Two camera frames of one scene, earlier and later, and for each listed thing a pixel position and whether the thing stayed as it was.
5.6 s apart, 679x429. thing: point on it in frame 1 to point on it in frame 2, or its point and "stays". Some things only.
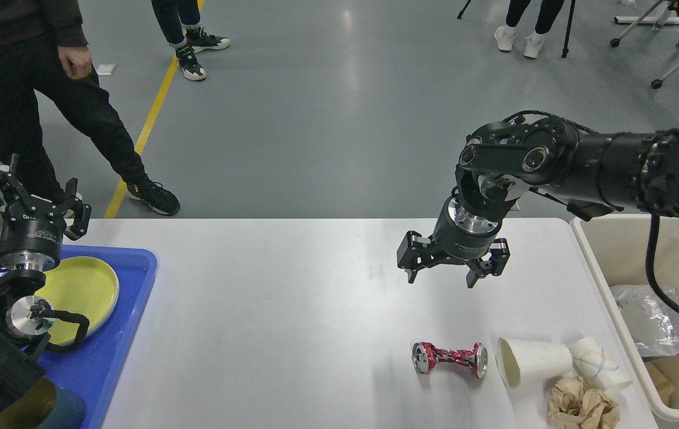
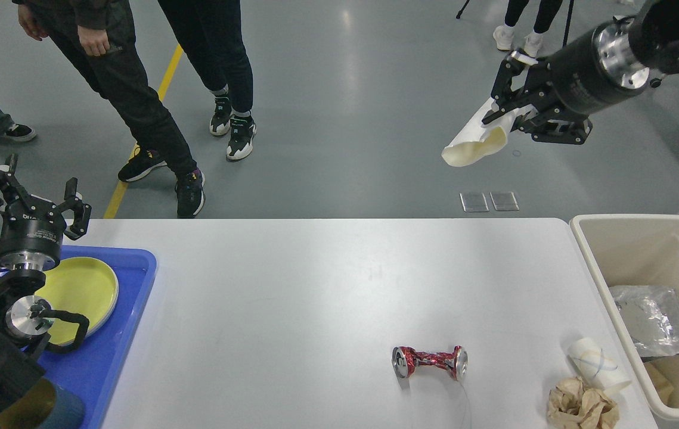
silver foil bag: (656, 330) stays
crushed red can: (425, 355) to (405, 360)
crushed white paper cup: (595, 364) stays
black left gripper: (32, 232) stays
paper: (573, 406) stays
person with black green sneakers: (181, 22) to (213, 30)
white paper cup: (523, 360) to (477, 140)
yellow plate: (81, 285) stays
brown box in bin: (664, 386) stays
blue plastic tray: (92, 370) stays
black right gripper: (459, 235) to (598, 70)
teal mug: (43, 406) stays
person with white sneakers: (505, 35) stays
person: (7, 49) to (101, 36)
